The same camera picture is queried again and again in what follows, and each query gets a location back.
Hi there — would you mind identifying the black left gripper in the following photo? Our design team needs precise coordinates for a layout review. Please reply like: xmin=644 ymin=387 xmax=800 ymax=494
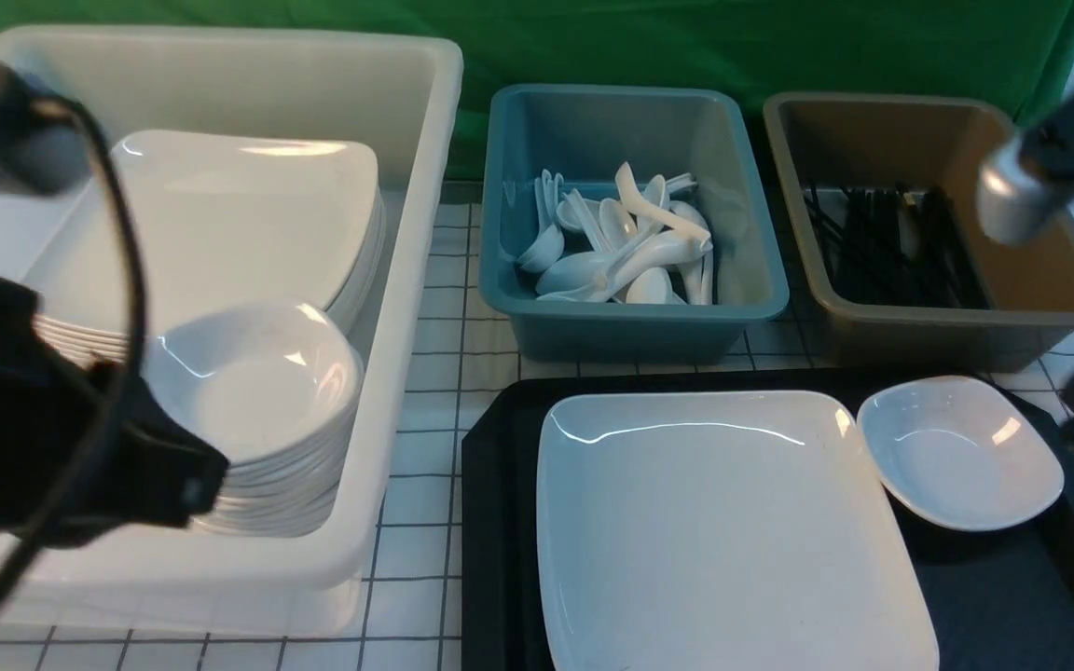
xmin=0 ymin=277 xmax=229 ymax=545

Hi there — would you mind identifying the white bowl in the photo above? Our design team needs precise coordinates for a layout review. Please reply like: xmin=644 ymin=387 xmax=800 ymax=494
xmin=857 ymin=377 xmax=1065 ymax=533

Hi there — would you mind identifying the white square rice plate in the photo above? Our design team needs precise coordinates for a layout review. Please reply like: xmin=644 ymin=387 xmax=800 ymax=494
xmin=534 ymin=390 xmax=941 ymax=670

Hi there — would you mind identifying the white soup spoon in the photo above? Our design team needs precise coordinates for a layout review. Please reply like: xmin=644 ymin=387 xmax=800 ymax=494
xmin=615 ymin=162 xmax=712 ymax=253

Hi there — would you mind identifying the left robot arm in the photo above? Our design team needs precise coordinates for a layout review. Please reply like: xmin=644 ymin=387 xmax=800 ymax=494
xmin=0 ymin=62 xmax=227 ymax=548

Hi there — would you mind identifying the brown plastic bin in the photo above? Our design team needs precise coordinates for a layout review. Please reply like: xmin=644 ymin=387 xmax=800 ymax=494
xmin=764 ymin=92 xmax=1074 ymax=371

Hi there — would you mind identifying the black serving tray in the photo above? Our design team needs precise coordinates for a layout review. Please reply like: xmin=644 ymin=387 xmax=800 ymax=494
xmin=461 ymin=368 xmax=1074 ymax=670

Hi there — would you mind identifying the stack of white bowls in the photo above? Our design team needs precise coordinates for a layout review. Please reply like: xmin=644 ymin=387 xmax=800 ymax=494
xmin=144 ymin=300 xmax=364 ymax=538

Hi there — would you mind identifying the pile of black chopsticks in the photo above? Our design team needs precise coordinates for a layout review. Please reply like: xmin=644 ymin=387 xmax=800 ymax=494
xmin=803 ymin=183 xmax=992 ymax=309

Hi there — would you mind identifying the stack of white plates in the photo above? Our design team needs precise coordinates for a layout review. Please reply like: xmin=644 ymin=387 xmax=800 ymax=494
xmin=24 ymin=129 xmax=384 ymax=360

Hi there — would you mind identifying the green cloth backdrop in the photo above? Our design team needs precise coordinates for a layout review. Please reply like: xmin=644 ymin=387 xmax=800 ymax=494
xmin=0 ymin=1 xmax=1074 ymax=180

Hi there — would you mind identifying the pile of white spoons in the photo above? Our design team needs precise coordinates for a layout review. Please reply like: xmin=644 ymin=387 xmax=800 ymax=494
xmin=513 ymin=170 xmax=715 ymax=306

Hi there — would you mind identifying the large white plastic tub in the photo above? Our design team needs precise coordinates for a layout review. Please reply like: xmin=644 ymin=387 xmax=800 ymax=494
xmin=0 ymin=25 xmax=463 ymax=637

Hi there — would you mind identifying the teal plastic bin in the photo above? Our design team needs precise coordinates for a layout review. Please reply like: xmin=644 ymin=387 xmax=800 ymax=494
xmin=478 ymin=84 xmax=790 ymax=365

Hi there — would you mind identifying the black cable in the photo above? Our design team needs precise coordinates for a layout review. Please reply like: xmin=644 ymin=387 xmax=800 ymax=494
xmin=0 ymin=98 xmax=148 ymax=663

